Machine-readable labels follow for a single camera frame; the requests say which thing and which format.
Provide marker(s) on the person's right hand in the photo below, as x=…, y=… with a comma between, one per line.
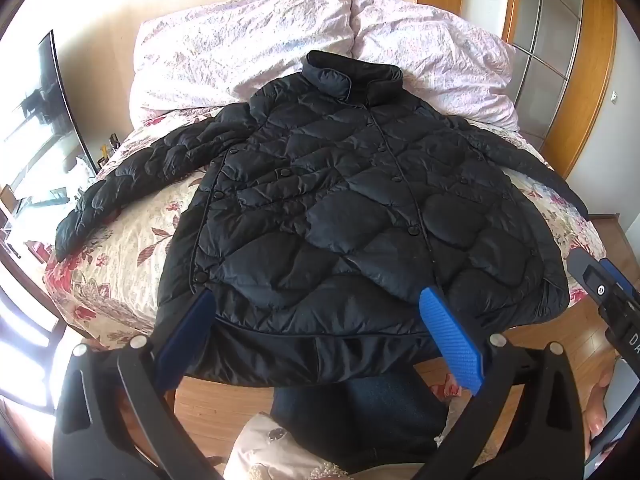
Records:
x=597, y=410

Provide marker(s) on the pink slipper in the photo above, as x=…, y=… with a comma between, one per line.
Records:
x=452, y=390

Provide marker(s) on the person's blue jeans leg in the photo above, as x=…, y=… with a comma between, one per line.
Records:
x=360, y=420

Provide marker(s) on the pink floral duvet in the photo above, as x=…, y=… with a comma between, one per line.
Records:
x=430, y=55

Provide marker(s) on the pale pink floral pillow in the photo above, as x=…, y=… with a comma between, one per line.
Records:
x=225, y=45

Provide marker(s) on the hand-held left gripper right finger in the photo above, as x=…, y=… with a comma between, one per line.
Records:
x=450, y=332

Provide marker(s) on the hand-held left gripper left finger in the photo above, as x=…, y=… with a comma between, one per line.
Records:
x=187, y=327

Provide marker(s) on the cream red floral bedspread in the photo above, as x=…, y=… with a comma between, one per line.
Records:
x=140, y=220

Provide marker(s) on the black flat screen television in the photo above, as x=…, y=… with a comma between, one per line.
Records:
x=55, y=105

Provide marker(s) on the black quilted puffer jacket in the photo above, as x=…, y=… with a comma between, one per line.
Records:
x=325, y=210

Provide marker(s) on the white wall switch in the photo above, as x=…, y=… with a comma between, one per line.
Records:
x=615, y=98

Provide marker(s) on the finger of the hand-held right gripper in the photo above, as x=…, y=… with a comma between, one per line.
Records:
x=620, y=277
x=582, y=270

